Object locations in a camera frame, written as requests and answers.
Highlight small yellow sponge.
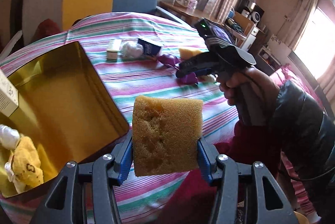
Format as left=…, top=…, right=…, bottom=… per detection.
left=132, top=95, right=203, bottom=176

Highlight white sock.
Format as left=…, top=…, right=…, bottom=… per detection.
left=0, top=124, right=21, bottom=150

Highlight black jacket right forearm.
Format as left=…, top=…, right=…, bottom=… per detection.
left=272, top=81, right=334, bottom=185

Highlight person right hand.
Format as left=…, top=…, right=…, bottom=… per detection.
left=217, top=67, right=279, bottom=126

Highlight purple snack pouch lower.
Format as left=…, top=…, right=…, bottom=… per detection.
left=178, top=72, right=198, bottom=85

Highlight purple snack pouch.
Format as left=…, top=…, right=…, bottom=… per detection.
left=178, top=72, right=198, bottom=85
left=157, top=54, right=180, bottom=68

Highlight large yellow sponge wedge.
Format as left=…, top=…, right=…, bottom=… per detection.
left=178, top=47, right=203, bottom=60

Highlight cracker snack packet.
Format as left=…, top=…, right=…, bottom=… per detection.
left=198, top=74, right=216, bottom=83

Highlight purple snack pouch upper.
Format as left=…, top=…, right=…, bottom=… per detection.
left=157, top=54, right=180, bottom=68

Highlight wooden chair with clutter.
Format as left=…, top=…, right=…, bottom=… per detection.
left=225, top=12, right=259, bottom=51

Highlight blue toothpaste box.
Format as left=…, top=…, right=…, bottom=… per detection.
left=137, top=38, right=163, bottom=60

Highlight striped bedspread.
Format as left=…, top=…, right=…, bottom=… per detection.
left=1, top=13, right=238, bottom=223

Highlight wooden side table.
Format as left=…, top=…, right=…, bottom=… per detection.
left=159, top=1, right=215, bottom=26

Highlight white crumpled sock ball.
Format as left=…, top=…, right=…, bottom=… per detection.
left=121, top=42, right=144, bottom=59

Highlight small pink jars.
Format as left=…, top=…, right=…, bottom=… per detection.
left=188, top=0, right=198, bottom=10

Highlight small green white box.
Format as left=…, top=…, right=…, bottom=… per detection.
left=106, top=39, right=121, bottom=61

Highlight gold tin box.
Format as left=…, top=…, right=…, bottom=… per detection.
left=1, top=42, right=129, bottom=183

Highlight white carton in tin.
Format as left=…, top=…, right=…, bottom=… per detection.
left=0, top=71, right=19, bottom=117

